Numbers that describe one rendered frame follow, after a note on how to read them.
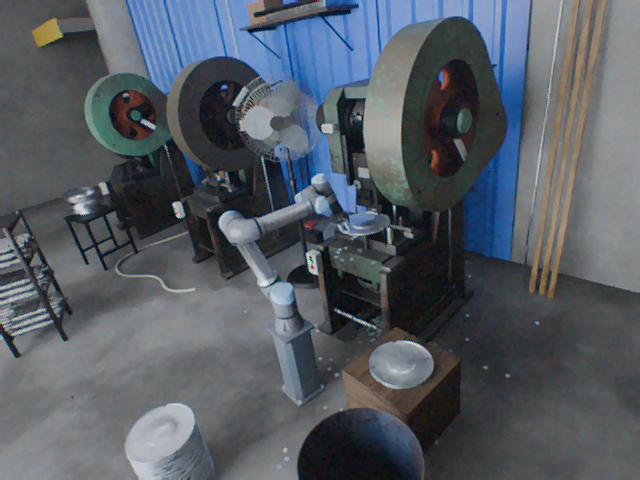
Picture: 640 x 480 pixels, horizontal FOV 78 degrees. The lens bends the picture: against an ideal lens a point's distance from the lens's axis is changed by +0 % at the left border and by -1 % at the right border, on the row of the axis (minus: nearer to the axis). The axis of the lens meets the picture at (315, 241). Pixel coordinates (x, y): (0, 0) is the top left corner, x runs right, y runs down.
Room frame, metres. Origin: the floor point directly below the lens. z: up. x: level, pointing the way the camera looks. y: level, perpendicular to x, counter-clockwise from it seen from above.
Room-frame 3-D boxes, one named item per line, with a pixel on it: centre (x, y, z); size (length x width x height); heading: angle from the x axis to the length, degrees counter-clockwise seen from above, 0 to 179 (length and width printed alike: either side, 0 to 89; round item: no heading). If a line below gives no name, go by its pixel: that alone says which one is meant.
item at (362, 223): (2.05, -0.29, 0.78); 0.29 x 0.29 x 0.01
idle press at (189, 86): (3.67, 0.49, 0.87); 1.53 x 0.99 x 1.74; 129
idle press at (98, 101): (4.95, 1.70, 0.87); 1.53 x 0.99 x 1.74; 134
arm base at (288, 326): (1.67, 0.20, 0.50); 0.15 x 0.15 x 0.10
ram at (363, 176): (2.10, -0.35, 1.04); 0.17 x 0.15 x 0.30; 131
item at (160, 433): (1.22, 0.78, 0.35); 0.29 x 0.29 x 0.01
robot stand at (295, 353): (1.67, 0.20, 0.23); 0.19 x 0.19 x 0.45; 33
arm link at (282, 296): (1.68, 0.20, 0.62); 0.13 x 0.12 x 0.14; 24
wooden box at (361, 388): (1.38, -0.30, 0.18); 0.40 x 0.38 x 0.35; 128
